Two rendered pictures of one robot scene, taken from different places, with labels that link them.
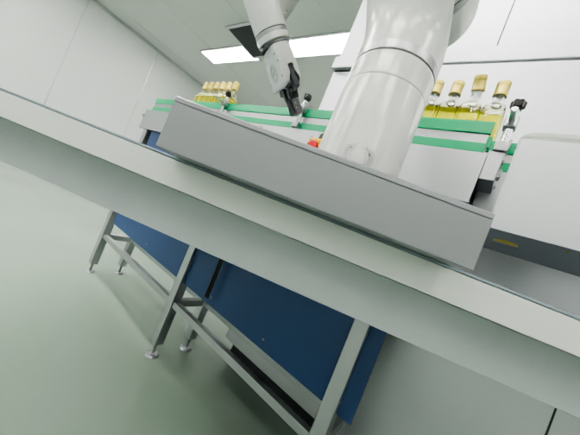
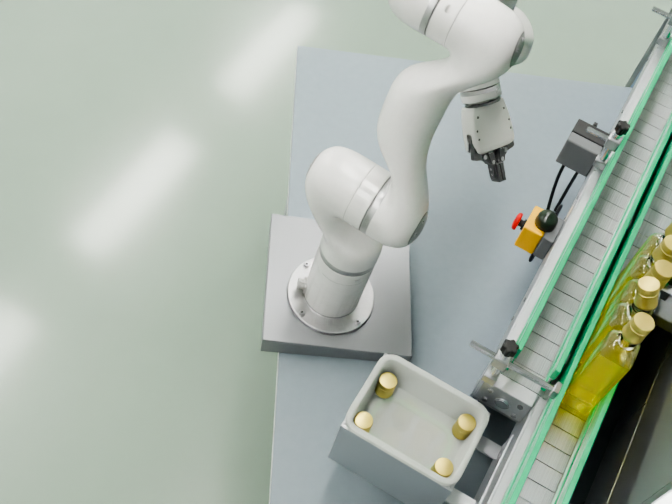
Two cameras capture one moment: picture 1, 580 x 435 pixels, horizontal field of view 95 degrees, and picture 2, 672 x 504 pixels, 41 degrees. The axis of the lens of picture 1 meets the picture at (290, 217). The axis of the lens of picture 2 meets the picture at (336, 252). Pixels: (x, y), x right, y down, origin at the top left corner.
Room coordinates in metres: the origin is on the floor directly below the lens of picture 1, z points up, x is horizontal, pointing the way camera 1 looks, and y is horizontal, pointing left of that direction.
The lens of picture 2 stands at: (0.02, -1.02, 2.47)
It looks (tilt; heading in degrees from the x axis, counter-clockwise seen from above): 56 degrees down; 70
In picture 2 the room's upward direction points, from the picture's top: 16 degrees clockwise
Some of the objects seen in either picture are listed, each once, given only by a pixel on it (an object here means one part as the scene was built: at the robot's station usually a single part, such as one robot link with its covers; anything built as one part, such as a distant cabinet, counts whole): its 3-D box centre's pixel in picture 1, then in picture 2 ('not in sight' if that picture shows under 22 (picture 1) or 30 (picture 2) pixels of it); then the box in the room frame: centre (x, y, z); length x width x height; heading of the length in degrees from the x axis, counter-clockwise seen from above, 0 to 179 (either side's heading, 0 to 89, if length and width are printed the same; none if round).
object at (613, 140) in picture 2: (298, 108); (600, 140); (0.93, 0.12, 1.11); 0.07 x 0.04 x 0.13; 144
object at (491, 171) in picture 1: (491, 173); (505, 396); (0.63, -0.41, 1.02); 0.09 x 0.04 x 0.07; 144
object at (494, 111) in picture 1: (482, 139); (600, 371); (0.75, -0.42, 1.16); 0.06 x 0.06 x 0.21; 54
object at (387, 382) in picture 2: not in sight; (386, 385); (0.43, -0.35, 0.96); 0.04 x 0.04 x 0.04
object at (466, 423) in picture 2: not in sight; (464, 426); (0.56, -0.43, 0.96); 0.04 x 0.04 x 0.04
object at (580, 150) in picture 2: not in sight; (582, 148); (0.97, 0.22, 0.96); 0.08 x 0.08 x 0.08; 54
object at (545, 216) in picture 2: not in sight; (547, 219); (0.81, -0.01, 1.01); 0.05 x 0.05 x 0.03
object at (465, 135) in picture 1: (247, 113); (658, 70); (1.14, 0.34, 1.09); 1.75 x 0.01 x 0.08; 54
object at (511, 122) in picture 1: (507, 132); (512, 369); (0.61, -0.40, 1.12); 0.17 x 0.03 x 0.12; 144
